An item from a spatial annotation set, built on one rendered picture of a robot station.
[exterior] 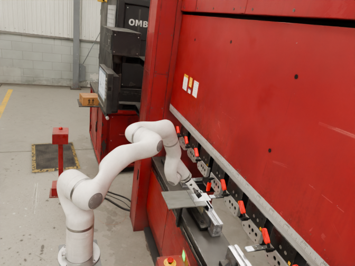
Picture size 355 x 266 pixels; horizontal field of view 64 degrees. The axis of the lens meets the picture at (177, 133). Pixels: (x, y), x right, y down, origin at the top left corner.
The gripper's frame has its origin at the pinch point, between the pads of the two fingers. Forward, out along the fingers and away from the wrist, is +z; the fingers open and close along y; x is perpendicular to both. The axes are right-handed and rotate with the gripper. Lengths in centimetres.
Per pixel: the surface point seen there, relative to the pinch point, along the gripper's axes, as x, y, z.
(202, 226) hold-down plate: 9.5, -16.7, 9.9
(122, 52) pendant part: -16, 100, -83
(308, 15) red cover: -72, -57, -86
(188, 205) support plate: 9.0, -6.7, -2.1
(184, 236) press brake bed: 23.3, -10.6, 14.4
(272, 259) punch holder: -12, -75, -11
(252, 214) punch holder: -17, -55, -18
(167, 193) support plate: 16.7, 6.8, -8.5
